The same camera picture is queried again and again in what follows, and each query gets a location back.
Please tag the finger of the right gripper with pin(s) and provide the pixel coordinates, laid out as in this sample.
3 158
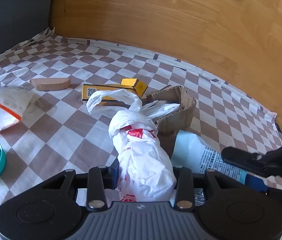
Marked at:
251 162

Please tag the white plastic bag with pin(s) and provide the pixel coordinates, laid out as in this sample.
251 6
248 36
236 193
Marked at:
145 169

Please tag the wooden backrest panel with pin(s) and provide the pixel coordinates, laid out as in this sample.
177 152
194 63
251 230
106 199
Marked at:
240 41

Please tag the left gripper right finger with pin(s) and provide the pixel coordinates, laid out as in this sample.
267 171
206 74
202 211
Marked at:
219 190

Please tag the clear orange-edged plastic bag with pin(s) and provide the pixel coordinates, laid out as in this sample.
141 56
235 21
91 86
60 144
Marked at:
20 105

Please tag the yellow cigarette box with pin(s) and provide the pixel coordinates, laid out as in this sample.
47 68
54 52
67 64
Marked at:
123 94

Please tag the tan sausage piece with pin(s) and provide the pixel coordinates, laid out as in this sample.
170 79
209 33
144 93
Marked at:
51 83

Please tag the brown corrugated cardboard piece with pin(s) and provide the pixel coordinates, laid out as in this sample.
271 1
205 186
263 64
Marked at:
178 119

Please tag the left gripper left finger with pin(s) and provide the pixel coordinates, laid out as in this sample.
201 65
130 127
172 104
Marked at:
95 181

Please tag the brown white checkered cloth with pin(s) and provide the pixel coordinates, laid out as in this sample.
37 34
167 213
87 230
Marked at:
57 133

